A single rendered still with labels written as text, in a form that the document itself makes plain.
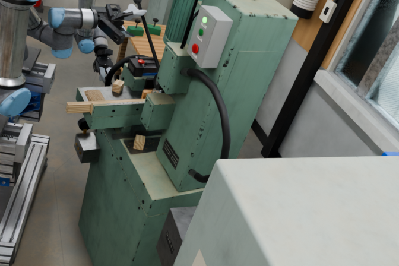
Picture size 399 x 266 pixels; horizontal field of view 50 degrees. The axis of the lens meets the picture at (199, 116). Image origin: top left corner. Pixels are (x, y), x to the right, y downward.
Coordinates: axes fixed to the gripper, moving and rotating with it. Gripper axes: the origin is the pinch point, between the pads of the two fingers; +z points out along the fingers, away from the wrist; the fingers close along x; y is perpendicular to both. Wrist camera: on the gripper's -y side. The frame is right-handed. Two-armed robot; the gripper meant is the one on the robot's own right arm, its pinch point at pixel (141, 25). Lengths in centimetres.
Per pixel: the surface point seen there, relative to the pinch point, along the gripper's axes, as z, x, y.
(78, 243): -15, 106, -56
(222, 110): -2, -31, -58
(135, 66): 1.3, 17.5, -7.4
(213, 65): 0, -33, -43
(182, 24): 5.9, -17.9, -14.1
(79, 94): -22.2, 27.4, -14.2
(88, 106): -23.1, 18.2, -25.3
